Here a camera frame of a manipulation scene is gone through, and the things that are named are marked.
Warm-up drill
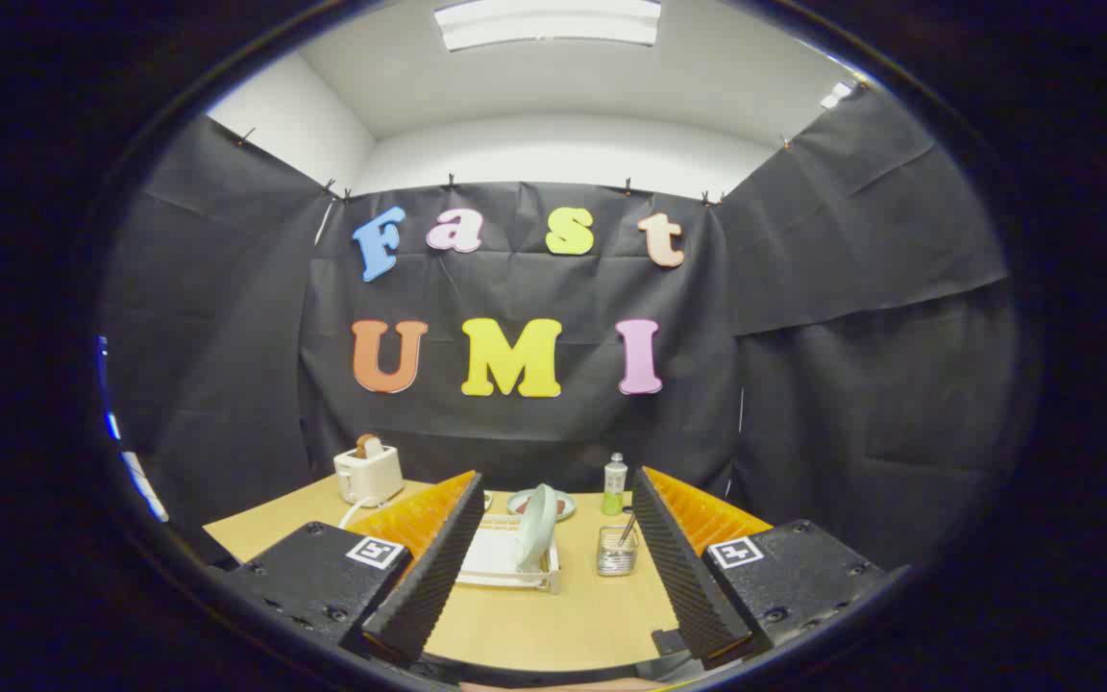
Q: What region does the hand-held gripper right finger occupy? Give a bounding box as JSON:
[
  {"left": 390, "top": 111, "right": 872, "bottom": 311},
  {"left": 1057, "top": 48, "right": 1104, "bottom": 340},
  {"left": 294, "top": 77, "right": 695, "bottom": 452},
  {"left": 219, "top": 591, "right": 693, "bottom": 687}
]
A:
[{"left": 630, "top": 466, "right": 891, "bottom": 672}]

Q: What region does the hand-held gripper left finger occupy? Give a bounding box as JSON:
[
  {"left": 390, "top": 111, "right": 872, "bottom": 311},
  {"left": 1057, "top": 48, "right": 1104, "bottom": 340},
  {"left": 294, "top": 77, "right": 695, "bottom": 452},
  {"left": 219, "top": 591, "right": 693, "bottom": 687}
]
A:
[{"left": 212, "top": 469, "right": 485, "bottom": 669}]

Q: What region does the clear cutlery basket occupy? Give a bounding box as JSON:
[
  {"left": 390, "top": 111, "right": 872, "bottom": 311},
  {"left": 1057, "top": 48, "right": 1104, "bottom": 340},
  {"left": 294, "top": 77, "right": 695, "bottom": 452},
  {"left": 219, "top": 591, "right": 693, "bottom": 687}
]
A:
[{"left": 597, "top": 525, "right": 640, "bottom": 578}]

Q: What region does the white wire dish rack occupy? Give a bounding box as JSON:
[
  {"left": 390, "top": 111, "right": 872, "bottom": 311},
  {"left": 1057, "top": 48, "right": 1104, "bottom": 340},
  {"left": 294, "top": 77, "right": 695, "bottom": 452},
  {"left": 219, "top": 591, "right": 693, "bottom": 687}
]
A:
[{"left": 455, "top": 512, "right": 562, "bottom": 595}]

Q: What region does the pale green plate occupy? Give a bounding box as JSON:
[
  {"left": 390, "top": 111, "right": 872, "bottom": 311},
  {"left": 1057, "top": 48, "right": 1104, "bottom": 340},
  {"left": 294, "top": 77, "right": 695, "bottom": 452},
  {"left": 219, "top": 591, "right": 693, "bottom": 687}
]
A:
[{"left": 515, "top": 483, "right": 559, "bottom": 573}]

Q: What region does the pale green serving dish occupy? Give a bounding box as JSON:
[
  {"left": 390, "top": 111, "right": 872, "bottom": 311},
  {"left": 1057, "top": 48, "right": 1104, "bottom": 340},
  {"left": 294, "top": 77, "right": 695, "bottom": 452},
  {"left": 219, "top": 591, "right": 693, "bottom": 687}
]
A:
[{"left": 506, "top": 488, "right": 577, "bottom": 522}]

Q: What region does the green drink bottle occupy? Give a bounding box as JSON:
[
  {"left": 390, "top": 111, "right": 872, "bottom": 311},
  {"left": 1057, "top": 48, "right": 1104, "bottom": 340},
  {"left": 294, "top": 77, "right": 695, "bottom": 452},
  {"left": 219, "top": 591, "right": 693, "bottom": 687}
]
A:
[{"left": 603, "top": 453, "right": 628, "bottom": 517}]

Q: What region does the white toaster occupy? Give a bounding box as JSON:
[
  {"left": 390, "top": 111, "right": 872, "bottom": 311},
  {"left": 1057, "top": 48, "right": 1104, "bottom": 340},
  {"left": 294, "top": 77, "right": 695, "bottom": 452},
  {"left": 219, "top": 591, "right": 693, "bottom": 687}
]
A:
[{"left": 333, "top": 444, "right": 406, "bottom": 507}]

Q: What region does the black backdrop cloth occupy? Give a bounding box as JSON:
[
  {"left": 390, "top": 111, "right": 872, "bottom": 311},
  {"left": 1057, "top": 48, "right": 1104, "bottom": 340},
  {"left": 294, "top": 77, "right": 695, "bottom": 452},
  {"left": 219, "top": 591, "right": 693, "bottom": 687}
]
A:
[{"left": 97, "top": 82, "right": 1021, "bottom": 578}]

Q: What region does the white printed paper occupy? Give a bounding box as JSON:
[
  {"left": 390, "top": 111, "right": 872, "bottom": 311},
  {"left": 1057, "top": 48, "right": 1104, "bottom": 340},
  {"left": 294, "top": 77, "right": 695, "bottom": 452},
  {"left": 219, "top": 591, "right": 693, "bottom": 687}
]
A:
[{"left": 119, "top": 450, "right": 171, "bottom": 525}]

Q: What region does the long ceiling light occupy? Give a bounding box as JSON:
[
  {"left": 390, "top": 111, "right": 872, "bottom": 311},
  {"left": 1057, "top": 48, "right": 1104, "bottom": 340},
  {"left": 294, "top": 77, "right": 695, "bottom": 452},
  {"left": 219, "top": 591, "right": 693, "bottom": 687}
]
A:
[{"left": 433, "top": 0, "right": 662, "bottom": 52}]

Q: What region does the white toaster cable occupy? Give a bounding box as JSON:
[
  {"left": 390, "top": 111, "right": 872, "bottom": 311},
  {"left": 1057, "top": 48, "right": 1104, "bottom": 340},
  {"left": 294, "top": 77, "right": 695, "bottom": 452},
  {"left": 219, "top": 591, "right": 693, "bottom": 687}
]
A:
[{"left": 339, "top": 495, "right": 391, "bottom": 530}]

